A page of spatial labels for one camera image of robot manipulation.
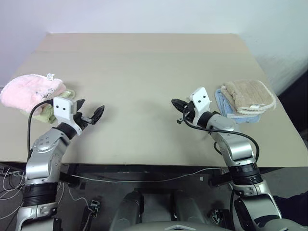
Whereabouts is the black floor clamp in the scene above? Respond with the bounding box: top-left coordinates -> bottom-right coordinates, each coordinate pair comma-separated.
208,208 -> 230,225
88,199 -> 101,218

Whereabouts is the thin white wire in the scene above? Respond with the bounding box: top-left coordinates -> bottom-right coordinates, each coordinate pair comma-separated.
57,167 -> 229,217

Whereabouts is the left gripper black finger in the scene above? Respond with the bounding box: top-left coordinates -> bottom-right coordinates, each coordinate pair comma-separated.
89,104 -> 106,125
76,98 -> 86,114

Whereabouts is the dark purple panel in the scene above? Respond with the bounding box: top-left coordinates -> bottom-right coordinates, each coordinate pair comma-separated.
276,69 -> 308,150

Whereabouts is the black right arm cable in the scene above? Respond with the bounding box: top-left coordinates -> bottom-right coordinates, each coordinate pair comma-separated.
182,112 -> 261,167

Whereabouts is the folded green towel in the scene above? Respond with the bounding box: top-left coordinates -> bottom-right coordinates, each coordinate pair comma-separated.
21,89 -> 77,125

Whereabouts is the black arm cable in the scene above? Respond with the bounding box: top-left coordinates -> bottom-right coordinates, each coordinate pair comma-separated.
26,100 -> 55,160
182,112 -> 261,167

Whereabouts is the dark grey rounded shape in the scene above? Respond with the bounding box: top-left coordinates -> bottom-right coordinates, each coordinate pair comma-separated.
109,191 -> 145,230
170,190 -> 208,225

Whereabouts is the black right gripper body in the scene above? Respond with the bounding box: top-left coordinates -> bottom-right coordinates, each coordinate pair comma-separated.
176,101 -> 197,126

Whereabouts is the folded blue towel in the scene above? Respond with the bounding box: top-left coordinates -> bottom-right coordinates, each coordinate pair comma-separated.
214,88 -> 263,125

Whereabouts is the black table frame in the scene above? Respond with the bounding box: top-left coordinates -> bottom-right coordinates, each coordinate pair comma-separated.
57,163 -> 233,189

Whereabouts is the folded beige towel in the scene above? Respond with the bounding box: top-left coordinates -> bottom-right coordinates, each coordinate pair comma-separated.
220,80 -> 277,115

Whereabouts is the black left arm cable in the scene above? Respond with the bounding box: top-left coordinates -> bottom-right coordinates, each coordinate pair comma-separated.
26,100 -> 55,160

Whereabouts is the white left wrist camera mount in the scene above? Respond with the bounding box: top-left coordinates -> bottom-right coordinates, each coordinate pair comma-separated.
52,96 -> 83,134

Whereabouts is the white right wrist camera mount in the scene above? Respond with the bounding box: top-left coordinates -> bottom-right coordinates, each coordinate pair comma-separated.
189,87 -> 213,124

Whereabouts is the pink towel with white trim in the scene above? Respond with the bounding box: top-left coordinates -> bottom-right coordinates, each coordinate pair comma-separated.
0,73 -> 67,114

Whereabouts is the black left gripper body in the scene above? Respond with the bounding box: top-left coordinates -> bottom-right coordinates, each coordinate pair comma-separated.
73,112 -> 93,130

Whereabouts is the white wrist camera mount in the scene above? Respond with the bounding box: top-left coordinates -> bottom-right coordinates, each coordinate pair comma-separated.
52,96 -> 83,134
189,87 -> 213,124

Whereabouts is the grey robot torso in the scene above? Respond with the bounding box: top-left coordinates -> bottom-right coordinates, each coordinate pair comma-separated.
124,220 -> 242,231

